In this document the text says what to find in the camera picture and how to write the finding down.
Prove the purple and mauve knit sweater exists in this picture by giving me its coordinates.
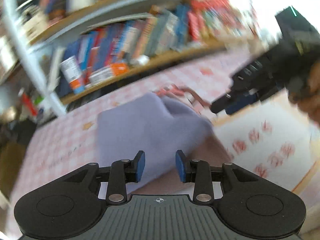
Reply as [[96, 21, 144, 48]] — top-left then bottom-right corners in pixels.
[[96, 92, 234, 196]]

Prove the person's right hand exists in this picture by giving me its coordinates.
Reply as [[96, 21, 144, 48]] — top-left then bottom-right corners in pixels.
[[288, 60, 320, 126]]

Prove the pink checkered cartoon tablecloth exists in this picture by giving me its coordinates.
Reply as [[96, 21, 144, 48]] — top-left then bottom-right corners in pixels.
[[11, 49, 319, 233]]

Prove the row of colourful books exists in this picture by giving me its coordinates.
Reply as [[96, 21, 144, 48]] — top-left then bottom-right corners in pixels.
[[48, 0, 254, 96]]

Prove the white charger plug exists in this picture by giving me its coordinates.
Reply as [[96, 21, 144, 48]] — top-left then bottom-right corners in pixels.
[[130, 55, 150, 66]]

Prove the lying usmile toothpaste box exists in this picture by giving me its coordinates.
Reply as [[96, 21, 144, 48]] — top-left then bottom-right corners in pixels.
[[89, 62, 130, 85]]

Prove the red tassel ornament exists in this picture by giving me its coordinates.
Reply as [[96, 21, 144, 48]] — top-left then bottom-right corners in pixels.
[[21, 92, 38, 116]]

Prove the upright usmile toothpaste box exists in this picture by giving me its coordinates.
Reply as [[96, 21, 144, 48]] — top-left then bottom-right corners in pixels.
[[61, 55, 85, 94]]

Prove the white wooden bookshelf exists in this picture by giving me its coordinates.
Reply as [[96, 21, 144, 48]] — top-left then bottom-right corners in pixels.
[[3, 0, 257, 116]]

